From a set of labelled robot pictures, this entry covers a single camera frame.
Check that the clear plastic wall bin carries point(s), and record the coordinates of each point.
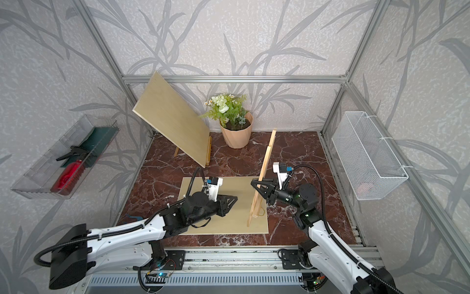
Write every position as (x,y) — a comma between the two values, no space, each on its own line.
(59,172)

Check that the wooden board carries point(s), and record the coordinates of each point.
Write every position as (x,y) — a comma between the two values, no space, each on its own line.
(167,112)
(235,222)

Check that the green artificial plant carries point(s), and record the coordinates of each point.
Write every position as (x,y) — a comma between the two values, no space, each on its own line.
(228,110)

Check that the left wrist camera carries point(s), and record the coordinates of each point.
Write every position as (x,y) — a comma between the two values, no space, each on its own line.
(212,187)

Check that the pink flower pot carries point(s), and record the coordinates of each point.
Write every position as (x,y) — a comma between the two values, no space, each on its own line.
(238,139)

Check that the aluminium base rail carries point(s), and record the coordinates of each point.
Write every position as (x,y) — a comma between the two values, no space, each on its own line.
(241,266)

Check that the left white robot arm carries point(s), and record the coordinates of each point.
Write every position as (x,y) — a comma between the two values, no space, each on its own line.
(81,251)

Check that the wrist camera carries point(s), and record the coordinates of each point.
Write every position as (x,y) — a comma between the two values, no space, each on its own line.
(212,187)
(283,173)

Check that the white wire mesh basket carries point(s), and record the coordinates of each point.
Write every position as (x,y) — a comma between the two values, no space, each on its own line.
(366,156)

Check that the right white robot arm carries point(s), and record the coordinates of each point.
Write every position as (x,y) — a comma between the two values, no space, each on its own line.
(325,250)

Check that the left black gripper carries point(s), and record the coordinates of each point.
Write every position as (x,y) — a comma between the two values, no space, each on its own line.
(222,206)

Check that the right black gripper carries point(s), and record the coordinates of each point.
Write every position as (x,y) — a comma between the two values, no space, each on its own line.
(273,194)

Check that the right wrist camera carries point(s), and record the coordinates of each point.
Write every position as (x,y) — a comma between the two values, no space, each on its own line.
(283,173)

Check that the wooden easel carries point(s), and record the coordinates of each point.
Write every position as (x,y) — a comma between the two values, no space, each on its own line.
(208,153)
(256,203)

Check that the blue garden hand rake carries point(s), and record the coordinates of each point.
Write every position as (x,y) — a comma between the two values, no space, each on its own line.
(136,218)

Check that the green dustpan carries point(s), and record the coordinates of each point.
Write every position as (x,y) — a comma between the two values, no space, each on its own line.
(96,143)

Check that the pink item in basket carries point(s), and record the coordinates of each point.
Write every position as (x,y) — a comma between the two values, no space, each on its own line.
(364,189)

